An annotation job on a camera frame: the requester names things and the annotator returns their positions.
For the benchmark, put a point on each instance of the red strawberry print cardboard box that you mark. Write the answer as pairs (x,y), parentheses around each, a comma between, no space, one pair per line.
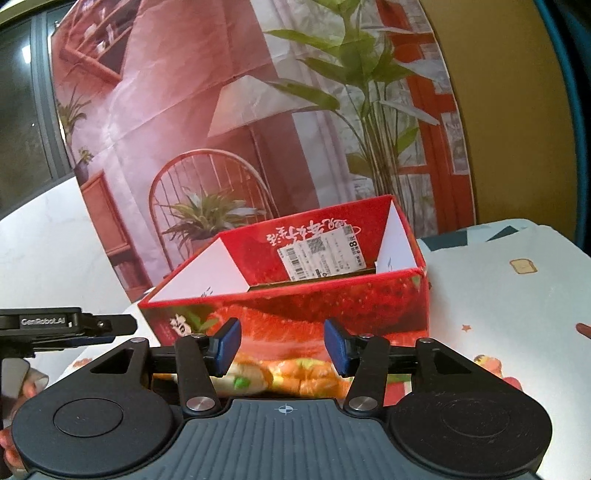
(295,309)

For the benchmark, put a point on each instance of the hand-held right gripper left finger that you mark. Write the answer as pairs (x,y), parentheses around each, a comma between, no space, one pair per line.
(229,345)

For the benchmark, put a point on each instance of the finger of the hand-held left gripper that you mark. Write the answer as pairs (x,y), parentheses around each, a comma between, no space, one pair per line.
(113,325)

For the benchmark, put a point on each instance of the person's left hand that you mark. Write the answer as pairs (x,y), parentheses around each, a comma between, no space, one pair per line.
(34,383)

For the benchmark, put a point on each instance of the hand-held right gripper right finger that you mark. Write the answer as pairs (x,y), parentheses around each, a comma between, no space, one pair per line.
(334,345)

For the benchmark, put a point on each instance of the dark glass window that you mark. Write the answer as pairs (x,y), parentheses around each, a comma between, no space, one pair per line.
(23,115)

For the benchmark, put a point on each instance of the wall poster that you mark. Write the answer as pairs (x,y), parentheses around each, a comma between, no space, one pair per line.
(184,115)

